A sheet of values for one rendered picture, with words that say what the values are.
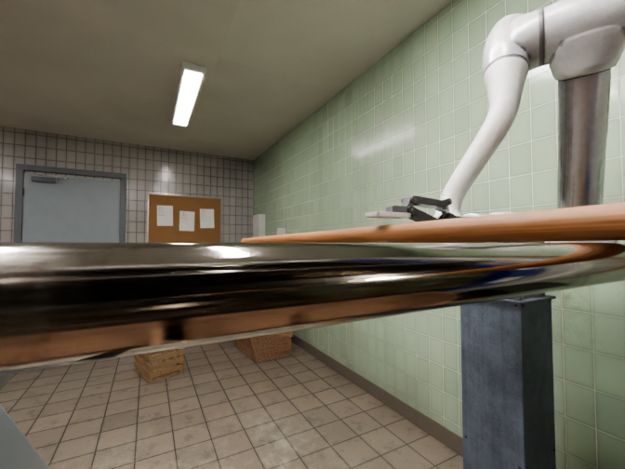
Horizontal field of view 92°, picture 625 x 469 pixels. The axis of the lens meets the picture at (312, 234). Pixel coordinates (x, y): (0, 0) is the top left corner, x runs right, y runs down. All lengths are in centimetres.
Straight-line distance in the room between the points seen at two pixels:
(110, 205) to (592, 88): 481
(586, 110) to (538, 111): 75
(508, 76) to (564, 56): 14
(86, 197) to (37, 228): 64
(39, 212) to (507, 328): 492
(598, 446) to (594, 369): 29
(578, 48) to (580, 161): 28
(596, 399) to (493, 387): 58
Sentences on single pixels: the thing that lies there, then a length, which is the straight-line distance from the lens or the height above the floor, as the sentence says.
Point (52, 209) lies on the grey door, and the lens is 504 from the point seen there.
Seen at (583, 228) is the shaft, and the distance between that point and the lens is 34.
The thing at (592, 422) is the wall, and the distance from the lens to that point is 179.
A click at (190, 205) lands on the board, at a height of 177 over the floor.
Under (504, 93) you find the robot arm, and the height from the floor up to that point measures 154.
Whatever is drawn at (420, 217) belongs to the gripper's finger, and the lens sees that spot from 53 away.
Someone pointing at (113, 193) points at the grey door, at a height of 188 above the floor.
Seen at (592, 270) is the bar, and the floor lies 116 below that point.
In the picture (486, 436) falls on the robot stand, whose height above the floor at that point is 54.
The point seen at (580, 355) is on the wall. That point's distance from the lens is 172.
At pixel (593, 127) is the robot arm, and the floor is 147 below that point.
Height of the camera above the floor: 117
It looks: 2 degrees up
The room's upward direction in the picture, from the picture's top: straight up
